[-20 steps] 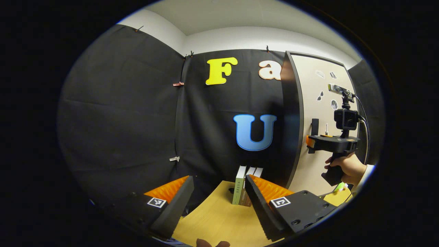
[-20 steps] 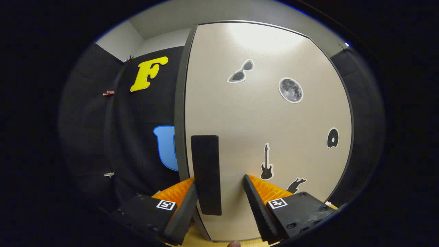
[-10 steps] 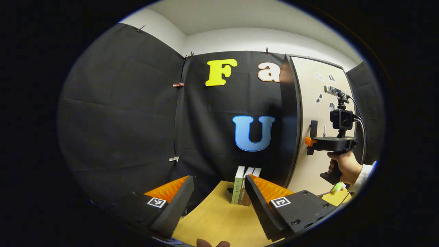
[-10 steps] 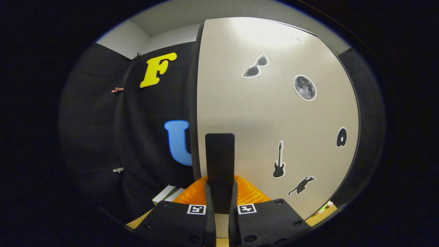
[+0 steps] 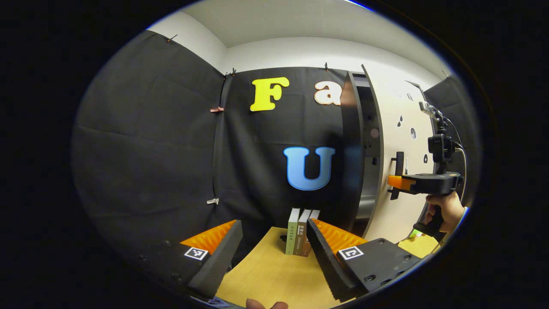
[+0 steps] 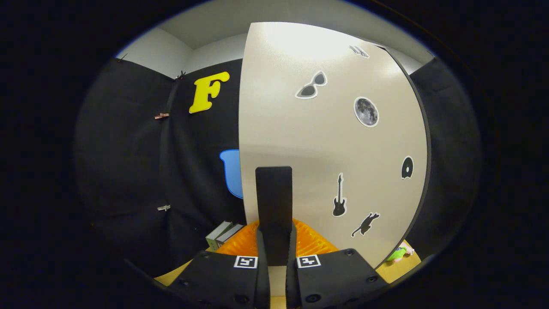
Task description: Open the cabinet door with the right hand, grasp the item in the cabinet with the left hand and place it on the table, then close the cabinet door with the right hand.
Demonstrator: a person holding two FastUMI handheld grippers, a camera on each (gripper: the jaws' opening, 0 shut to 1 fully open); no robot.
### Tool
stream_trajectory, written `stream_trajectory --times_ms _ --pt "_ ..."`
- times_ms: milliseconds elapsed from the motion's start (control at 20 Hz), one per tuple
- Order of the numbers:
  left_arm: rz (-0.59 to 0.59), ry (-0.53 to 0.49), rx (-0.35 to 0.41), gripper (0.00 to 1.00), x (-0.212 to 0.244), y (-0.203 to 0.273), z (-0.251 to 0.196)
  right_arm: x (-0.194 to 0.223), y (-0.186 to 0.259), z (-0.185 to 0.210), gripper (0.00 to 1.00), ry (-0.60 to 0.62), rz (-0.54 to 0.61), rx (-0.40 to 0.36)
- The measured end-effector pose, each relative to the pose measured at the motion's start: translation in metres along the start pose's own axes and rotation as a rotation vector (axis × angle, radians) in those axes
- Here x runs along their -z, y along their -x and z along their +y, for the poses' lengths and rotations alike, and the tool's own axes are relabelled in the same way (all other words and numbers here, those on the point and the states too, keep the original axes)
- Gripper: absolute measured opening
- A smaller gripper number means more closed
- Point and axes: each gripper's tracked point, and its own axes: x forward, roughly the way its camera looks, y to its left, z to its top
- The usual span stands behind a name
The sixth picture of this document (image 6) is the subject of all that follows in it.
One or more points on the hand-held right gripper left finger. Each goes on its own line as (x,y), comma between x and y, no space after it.
(223,279)

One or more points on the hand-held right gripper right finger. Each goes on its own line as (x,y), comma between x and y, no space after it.
(334,279)

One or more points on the beige cabinet door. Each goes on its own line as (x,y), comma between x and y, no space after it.
(300,141)

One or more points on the green spine book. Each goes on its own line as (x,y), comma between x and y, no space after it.
(218,236)

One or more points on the green and white plush toy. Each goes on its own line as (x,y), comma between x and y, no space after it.
(396,254)

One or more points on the white clip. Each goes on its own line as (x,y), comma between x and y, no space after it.
(163,207)

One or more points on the black backdrop cloth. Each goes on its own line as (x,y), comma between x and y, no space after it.
(128,163)

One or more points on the black binder clip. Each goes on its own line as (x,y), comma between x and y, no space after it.
(180,75)

